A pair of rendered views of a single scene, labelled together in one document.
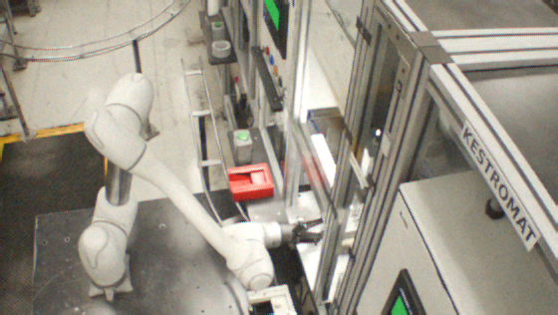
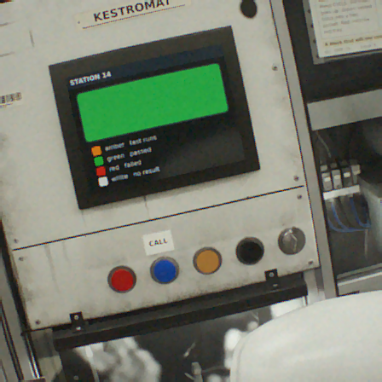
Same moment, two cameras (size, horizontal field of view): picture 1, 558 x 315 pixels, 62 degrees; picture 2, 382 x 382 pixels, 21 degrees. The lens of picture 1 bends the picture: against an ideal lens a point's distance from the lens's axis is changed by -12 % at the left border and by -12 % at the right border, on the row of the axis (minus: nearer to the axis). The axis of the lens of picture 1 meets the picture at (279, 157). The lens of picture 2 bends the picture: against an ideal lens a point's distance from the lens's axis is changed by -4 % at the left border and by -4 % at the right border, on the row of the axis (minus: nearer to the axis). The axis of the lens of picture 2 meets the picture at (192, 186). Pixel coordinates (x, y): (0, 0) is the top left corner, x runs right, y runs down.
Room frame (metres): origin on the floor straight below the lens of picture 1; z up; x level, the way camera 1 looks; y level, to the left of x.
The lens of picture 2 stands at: (1.09, 1.40, 1.85)
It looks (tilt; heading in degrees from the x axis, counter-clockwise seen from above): 13 degrees down; 283
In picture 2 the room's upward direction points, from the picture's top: 12 degrees counter-clockwise
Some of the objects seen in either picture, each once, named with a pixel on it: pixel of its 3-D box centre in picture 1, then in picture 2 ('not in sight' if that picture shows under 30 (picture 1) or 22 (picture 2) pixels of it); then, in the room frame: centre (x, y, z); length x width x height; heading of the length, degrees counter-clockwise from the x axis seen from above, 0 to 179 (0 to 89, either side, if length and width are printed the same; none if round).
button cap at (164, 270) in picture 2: not in sight; (164, 269); (1.45, 0.04, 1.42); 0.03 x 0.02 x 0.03; 16
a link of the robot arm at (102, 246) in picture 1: (101, 250); not in sight; (1.00, 0.65, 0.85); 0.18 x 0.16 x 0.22; 177
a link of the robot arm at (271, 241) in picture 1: (270, 234); not in sight; (1.02, 0.01, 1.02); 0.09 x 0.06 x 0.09; 16
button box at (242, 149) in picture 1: (244, 147); not in sight; (1.47, 0.14, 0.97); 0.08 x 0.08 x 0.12; 16
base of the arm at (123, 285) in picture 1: (108, 276); not in sight; (0.97, 0.64, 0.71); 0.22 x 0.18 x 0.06; 16
